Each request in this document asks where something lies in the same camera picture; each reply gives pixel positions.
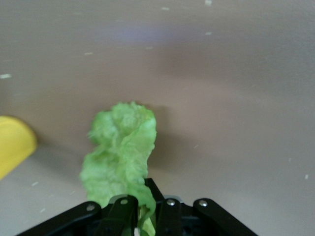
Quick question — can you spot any green lettuce leaf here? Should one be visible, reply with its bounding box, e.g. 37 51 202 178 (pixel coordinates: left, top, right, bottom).
79 100 158 236

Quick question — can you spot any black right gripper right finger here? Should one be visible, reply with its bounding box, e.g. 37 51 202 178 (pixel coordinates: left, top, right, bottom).
144 178 258 236

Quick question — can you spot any yellow squeeze bottle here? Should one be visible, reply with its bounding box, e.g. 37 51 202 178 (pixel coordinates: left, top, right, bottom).
0 115 37 181

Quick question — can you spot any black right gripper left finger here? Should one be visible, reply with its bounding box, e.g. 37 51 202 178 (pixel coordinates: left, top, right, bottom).
17 195 139 236

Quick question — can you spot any brown tablecloth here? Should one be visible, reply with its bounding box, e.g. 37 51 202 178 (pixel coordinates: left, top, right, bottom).
0 0 315 236

